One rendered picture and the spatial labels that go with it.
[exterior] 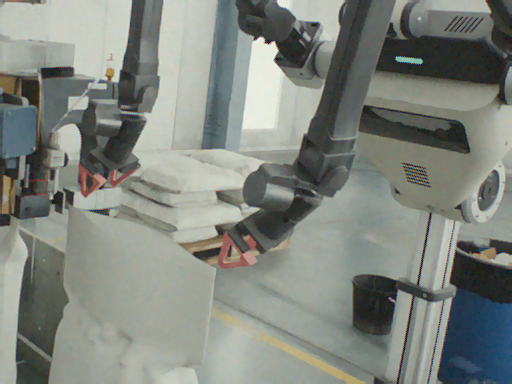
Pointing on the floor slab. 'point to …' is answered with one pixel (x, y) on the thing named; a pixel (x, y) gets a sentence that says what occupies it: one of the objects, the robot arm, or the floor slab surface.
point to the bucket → (374, 303)
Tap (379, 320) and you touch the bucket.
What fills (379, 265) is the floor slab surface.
